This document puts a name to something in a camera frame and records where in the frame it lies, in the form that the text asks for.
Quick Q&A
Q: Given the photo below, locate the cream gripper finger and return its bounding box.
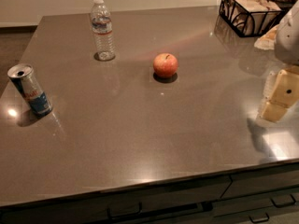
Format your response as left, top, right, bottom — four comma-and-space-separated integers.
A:
263, 71, 277, 99
258, 66, 299, 122

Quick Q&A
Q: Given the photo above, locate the red apple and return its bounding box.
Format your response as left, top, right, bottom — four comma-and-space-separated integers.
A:
153, 53, 178, 78

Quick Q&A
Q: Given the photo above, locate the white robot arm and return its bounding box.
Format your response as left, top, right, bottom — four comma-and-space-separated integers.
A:
258, 1, 299, 122

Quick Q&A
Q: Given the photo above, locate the redbull can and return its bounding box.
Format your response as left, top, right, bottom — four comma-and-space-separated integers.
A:
7, 63, 52, 117

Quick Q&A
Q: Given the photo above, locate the clear plastic water bottle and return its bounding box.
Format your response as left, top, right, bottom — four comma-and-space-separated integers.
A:
90, 0, 115, 62

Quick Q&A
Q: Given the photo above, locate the black wire napkin basket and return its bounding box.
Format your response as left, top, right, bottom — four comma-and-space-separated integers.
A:
219, 0, 282, 37

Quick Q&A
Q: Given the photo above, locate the upper right drawer handle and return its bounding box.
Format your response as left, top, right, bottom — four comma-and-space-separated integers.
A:
271, 194, 296, 208

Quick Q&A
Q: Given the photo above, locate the drawer handle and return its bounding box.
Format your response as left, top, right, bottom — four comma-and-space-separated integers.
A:
107, 202, 143, 221
271, 194, 296, 208
249, 213, 270, 224

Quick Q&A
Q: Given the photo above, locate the lower right drawer handle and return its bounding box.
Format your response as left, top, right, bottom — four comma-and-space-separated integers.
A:
249, 213, 270, 224

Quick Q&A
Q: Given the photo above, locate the left drawer handle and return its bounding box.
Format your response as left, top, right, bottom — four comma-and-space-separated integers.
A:
107, 202, 143, 221

